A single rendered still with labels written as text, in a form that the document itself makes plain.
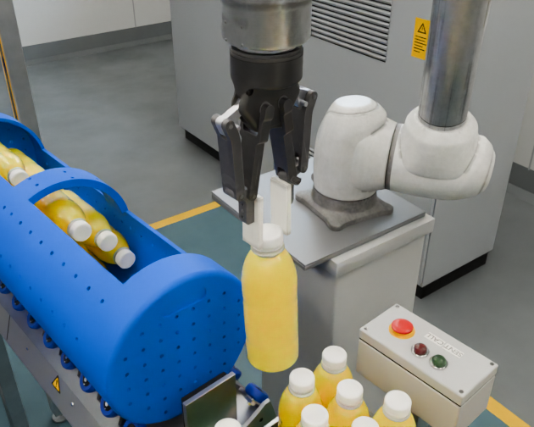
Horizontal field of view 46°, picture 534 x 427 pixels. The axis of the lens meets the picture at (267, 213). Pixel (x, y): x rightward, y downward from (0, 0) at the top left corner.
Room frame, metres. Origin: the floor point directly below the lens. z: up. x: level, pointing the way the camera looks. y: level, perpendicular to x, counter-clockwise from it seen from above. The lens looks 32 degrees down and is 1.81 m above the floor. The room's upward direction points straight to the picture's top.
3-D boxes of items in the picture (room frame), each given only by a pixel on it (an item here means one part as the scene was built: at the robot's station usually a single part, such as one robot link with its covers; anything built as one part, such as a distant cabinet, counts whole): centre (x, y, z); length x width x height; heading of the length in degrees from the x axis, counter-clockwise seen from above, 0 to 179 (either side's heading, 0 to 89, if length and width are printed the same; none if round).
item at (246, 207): (0.60, 0.03, 1.45); 0.03 x 0.01 x 0.05; 132
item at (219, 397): (0.70, 0.10, 0.99); 0.10 x 0.02 x 0.12; 132
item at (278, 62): (0.63, 0.00, 1.58); 0.08 x 0.07 x 0.09; 132
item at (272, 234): (0.63, 0.00, 1.39); 0.04 x 0.04 x 0.02
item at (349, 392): (0.65, -0.12, 1.09); 0.04 x 0.04 x 0.02
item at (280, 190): (0.64, -0.02, 1.43); 0.03 x 0.01 x 0.07; 42
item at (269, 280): (0.63, 0.00, 1.29); 0.07 x 0.07 x 0.19
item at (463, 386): (0.74, -0.26, 1.05); 0.20 x 0.10 x 0.10; 42
